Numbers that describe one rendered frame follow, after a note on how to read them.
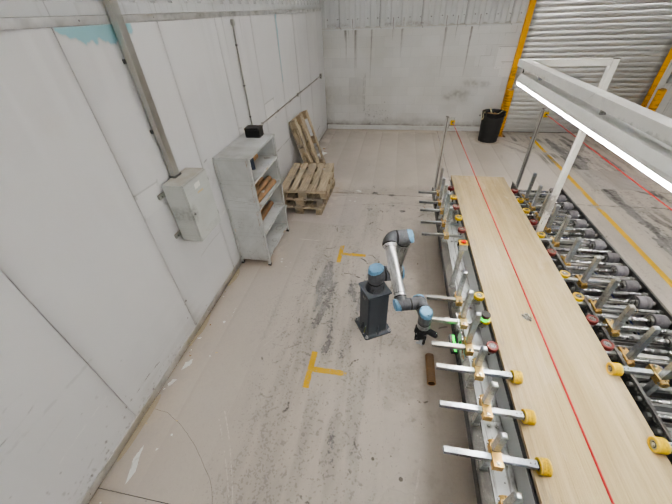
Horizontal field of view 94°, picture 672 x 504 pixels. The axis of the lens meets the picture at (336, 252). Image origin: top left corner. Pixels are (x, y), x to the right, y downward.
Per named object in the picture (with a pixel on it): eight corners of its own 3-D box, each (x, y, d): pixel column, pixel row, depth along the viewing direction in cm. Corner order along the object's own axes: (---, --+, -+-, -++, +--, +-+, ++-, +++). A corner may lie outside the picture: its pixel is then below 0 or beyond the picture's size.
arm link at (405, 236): (383, 270, 314) (394, 225, 251) (400, 269, 315) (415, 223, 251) (385, 284, 306) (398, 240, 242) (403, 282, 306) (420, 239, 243)
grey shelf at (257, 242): (241, 262, 447) (211, 158, 352) (263, 228, 517) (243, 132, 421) (271, 265, 440) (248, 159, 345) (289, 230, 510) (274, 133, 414)
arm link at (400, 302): (380, 228, 249) (396, 308, 216) (396, 227, 249) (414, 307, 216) (379, 235, 259) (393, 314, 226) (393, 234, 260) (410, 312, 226)
